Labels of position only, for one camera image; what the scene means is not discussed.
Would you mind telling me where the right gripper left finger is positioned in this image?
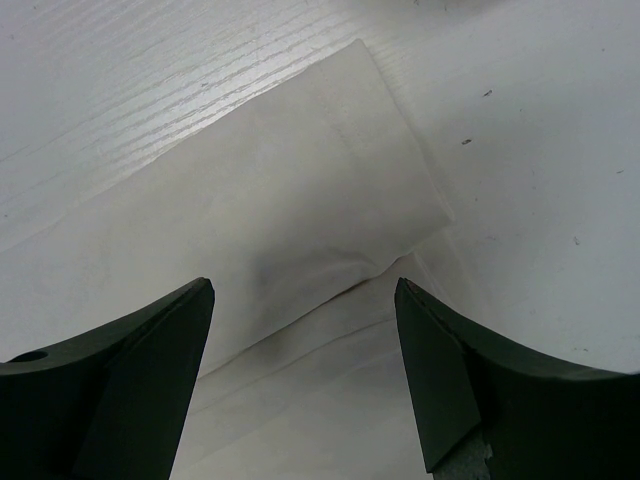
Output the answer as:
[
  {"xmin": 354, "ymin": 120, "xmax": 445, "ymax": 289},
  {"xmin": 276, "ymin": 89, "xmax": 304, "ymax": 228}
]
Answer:
[{"xmin": 1, "ymin": 278, "xmax": 214, "ymax": 479}]

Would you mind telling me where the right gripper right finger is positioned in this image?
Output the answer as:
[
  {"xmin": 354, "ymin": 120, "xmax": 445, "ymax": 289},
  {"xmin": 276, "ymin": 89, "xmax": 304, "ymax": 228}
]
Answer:
[{"xmin": 394, "ymin": 278, "xmax": 639, "ymax": 479}]

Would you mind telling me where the white green raglan t-shirt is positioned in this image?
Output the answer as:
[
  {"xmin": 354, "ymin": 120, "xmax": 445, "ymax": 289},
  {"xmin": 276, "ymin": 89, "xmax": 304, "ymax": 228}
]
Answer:
[{"xmin": 1, "ymin": 41, "xmax": 449, "ymax": 479}]

